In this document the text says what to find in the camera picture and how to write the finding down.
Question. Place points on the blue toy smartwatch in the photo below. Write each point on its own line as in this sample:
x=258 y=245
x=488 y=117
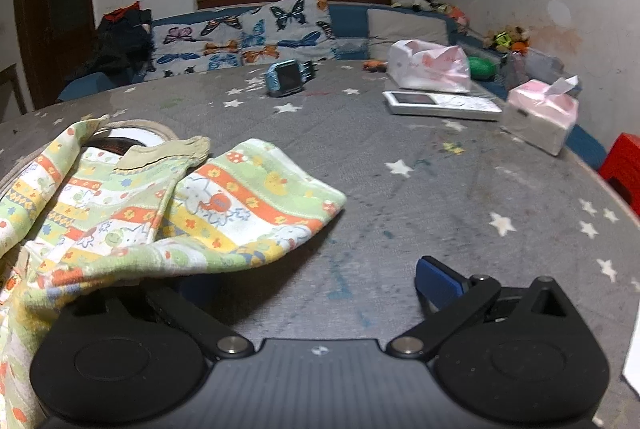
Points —
x=285 y=79

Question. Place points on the wooden side table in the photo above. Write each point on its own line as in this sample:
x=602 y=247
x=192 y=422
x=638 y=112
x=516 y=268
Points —
x=9 y=86

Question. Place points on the round built-in induction cooker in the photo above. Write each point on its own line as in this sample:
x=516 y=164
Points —
x=145 y=134

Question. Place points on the green ball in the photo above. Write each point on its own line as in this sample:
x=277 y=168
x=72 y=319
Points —
x=482 y=68

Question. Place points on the red plastic stool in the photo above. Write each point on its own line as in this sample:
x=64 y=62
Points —
x=622 y=164

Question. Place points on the dark wooden door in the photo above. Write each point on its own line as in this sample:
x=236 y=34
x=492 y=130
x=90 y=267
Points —
x=55 y=9

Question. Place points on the plain grey cushion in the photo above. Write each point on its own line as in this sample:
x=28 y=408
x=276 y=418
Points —
x=405 y=29

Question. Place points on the small orange toy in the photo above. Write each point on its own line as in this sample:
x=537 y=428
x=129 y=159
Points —
x=374 y=65

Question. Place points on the white pink-print plastic bag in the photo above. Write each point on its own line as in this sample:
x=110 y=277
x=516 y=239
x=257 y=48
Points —
x=430 y=69

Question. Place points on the pile of dark clothes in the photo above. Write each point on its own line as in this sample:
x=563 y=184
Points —
x=120 y=39

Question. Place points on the pile of small colourful toys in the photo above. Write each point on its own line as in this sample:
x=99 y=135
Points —
x=505 y=40

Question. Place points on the white paper sheet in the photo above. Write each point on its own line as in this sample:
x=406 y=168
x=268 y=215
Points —
x=632 y=369

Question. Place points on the colourful patterned baby garment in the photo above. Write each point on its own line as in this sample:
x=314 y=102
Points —
x=225 y=209

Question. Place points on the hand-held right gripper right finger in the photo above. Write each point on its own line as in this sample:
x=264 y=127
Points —
x=440 y=281

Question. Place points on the blue sofa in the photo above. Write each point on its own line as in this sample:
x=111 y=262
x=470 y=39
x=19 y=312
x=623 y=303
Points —
x=345 y=21

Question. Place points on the grey star-print tablecloth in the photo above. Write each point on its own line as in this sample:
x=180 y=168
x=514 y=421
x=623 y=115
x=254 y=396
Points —
x=400 y=219

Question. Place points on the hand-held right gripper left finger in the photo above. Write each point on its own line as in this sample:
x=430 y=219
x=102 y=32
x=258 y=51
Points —
x=200 y=324

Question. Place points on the pink tissue pack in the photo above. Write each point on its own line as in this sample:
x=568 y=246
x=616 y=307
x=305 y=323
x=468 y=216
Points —
x=540 y=114

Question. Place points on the orange plush toy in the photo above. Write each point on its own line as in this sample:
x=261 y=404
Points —
x=455 y=15

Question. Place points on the clear plastic container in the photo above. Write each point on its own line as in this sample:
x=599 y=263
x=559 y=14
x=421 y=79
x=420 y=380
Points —
x=537 y=66

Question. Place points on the white flat electronic device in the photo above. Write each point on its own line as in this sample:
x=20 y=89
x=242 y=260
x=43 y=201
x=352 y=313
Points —
x=440 y=105

